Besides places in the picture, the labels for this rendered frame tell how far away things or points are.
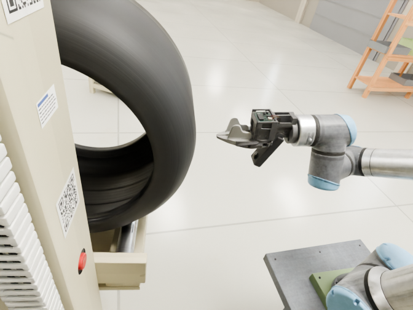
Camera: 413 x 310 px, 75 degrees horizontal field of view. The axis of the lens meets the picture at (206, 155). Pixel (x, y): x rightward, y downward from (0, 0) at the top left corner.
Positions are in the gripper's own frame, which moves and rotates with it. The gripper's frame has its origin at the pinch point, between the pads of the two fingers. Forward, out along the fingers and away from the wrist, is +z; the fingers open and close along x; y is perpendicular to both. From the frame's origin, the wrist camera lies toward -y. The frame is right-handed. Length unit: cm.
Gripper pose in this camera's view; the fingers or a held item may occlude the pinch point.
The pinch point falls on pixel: (220, 138)
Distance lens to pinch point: 74.4
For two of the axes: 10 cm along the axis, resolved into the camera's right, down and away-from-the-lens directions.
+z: -10.0, 0.2, -0.9
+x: 0.9, 6.2, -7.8
